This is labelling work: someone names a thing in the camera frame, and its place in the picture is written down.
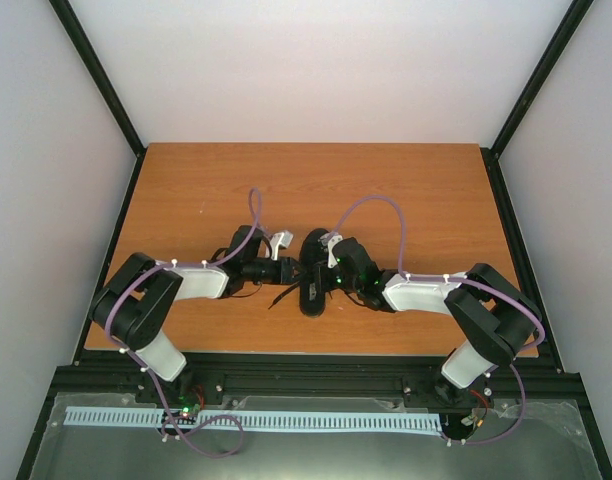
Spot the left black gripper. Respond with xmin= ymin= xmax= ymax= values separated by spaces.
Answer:
xmin=244 ymin=257 xmax=312 ymax=287

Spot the black shoelace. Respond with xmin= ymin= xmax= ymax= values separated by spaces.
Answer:
xmin=268 ymin=273 xmax=306 ymax=309

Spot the black canvas shoe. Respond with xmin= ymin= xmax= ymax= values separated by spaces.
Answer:
xmin=298 ymin=228 xmax=330 ymax=318

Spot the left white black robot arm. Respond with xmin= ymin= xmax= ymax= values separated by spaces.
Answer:
xmin=87 ymin=225 xmax=302 ymax=403

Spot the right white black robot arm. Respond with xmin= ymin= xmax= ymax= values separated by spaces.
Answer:
xmin=300 ymin=230 xmax=545 ymax=405

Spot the left green-lit circuit board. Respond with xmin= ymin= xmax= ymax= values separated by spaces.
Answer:
xmin=162 ymin=404 xmax=201 ymax=428

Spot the right small circuit board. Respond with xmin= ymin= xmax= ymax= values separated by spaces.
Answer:
xmin=460 ymin=407 xmax=488 ymax=430

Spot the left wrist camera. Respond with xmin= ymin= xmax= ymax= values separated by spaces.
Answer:
xmin=268 ymin=230 xmax=294 ymax=261

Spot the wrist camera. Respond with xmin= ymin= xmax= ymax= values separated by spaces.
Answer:
xmin=319 ymin=232 xmax=343 ymax=269
xmin=268 ymin=230 xmax=294 ymax=261

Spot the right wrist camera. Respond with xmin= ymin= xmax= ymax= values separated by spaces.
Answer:
xmin=319 ymin=232 xmax=343 ymax=269

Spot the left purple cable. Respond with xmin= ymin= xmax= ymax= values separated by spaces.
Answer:
xmin=105 ymin=187 xmax=265 ymax=459

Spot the purple cable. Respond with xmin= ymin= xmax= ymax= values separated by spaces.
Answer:
xmin=105 ymin=187 xmax=265 ymax=459
xmin=328 ymin=195 xmax=547 ymax=447

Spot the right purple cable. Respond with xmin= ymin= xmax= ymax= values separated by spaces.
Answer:
xmin=328 ymin=195 xmax=547 ymax=447

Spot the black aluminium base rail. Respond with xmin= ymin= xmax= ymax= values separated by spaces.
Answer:
xmin=50 ymin=349 xmax=585 ymax=406

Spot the light blue slotted cable duct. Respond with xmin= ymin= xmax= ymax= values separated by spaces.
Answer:
xmin=63 ymin=406 xmax=441 ymax=436

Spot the left black frame post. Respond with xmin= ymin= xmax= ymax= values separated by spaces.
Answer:
xmin=48 ymin=0 xmax=147 ymax=157

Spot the black frame post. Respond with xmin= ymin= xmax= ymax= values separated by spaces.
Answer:
xmin=48 ymin=0 xmax=147 ymax=157
xmin=489 ymin=0 xmax=596 ymax=156

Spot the right black frame post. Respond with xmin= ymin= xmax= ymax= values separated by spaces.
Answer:
xmin=489 ymin=0 xmax=596 ymax=156

